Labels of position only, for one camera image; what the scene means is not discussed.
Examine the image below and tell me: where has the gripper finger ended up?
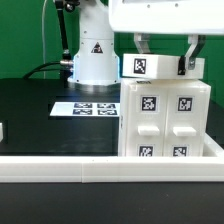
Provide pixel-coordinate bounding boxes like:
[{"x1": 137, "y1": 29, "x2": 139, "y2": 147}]
[
  {"x1": 134, "y1": 33, "x2": 150, "y2": 54},
  {"x1": 177, "y1": 35, "x2": 206, "y2": 75}
]

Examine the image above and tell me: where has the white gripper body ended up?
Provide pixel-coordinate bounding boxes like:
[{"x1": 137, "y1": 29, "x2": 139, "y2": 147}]
[{"x1": 109, "y1": 0, "x2": 224, "y2": 35}]

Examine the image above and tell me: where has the white cabinet top block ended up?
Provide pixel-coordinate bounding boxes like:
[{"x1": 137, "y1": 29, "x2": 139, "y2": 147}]
[{"x1": 122, "y1": 54, "x2": 205, "y2": 80}]

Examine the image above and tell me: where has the white cabinet door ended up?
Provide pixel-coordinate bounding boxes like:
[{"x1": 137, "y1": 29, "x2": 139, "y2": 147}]
[
  {"x1": 126, "y1": 87, "x2": 167, "y2": 157},
  {"x1": 163, "y1": 87, "x2": 210, "y2": 157}
]

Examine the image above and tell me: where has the white cabinet body box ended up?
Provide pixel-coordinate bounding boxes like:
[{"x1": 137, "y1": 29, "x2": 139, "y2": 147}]
[{"x1": 118, "y1": 79, "x2": 211, "y2": 156}]

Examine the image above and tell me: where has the white L-shaped fence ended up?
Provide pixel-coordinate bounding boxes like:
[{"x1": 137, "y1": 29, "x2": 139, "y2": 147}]
[{"x1": 0, "y1": 136, "x2": 224, "y2": 183}]

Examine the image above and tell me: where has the black cable bundle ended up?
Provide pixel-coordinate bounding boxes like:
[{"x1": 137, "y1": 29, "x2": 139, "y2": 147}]
[{"x1": 22, "y1": 60, "x2": 74, "y2": 80}]

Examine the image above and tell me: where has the black camera pole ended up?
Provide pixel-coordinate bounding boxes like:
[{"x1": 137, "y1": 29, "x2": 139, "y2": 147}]
[{"x1": 53, "y1": 0, "x2": 80, "y2": 60}]

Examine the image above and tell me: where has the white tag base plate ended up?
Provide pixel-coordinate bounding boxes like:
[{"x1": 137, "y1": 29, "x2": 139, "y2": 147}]
[{"x1": 50, "y1": 102, "x2": 120, "y2": 117}]

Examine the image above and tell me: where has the grey thin cable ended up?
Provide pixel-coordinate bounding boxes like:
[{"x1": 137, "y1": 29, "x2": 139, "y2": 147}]
[{"x1": 41, "y1": 0, "x2": 48, "y2": 80}]

